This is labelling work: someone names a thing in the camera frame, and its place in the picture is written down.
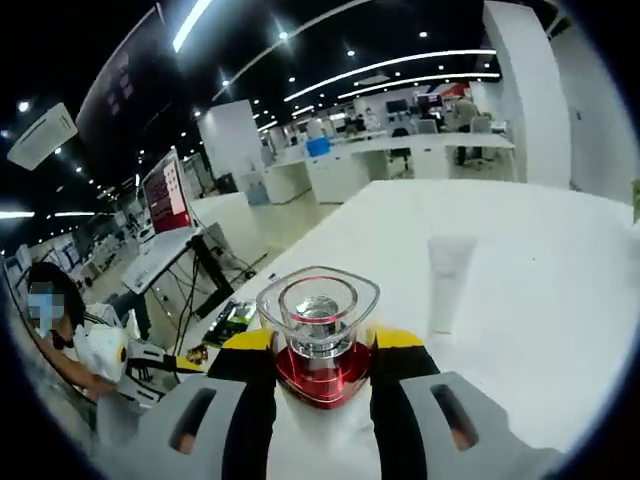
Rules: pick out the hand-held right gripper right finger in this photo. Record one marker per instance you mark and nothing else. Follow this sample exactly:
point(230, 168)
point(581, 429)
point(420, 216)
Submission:
point(395, 435)

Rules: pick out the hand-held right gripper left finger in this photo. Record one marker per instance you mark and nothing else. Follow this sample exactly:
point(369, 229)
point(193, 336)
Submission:
point(150, 440)

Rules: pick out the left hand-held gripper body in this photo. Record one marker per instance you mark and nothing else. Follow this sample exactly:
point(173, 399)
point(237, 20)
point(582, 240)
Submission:
point(107, 350)

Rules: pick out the red skincare bottle clear cap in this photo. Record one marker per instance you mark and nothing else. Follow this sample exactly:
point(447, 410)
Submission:
point(320, 380)

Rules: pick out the white skincare tube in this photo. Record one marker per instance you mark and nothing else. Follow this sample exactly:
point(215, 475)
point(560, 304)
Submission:
point(450, 280)

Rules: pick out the small gold packet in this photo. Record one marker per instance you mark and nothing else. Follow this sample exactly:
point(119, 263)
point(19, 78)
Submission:
point(196, 355)

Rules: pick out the green black foil packet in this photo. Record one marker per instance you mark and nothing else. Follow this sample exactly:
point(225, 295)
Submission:
point(230, 320)

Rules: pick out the person's head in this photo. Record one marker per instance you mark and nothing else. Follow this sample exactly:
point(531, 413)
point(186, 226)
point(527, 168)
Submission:
point(50, 272)

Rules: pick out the white standing desk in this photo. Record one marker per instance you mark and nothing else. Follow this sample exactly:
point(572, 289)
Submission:
point(160, 255)

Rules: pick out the red white display screen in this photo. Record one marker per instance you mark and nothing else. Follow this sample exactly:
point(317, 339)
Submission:
point(167, 195)

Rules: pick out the white ceiling air conditioner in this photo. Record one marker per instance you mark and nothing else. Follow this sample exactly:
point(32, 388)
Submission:
point(42, 135)

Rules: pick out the white office desk row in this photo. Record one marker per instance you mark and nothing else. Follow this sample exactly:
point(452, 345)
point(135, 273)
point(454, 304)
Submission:
point(340, 170)

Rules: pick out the dark hanging screen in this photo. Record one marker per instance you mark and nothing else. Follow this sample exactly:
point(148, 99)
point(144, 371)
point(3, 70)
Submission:
point(120, 90)

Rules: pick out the blue box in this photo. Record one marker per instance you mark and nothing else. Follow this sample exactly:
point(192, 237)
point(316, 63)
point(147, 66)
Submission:
point(319, 147)

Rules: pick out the green potted plant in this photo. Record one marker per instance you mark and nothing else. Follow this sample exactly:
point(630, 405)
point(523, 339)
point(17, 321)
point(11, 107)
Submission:
point(636, 200)

